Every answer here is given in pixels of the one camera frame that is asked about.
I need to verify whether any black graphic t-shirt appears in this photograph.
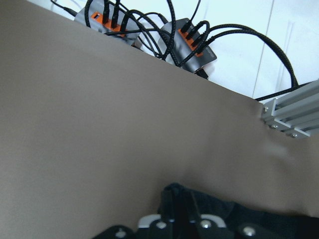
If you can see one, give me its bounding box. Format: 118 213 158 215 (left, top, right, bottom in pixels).
164 183 319 239

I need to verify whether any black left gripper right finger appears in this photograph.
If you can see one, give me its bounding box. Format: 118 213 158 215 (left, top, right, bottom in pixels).
179 190 199 222

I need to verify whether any red black power strip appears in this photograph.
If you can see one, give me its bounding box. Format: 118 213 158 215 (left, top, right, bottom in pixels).
172 18 217 73
88 0 140 45

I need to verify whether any aluminium profile post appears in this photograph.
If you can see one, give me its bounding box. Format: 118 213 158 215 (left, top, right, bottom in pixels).
262 80 319 138

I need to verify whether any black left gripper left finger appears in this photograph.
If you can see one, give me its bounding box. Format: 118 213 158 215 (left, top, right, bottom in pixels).
160 190 176 222

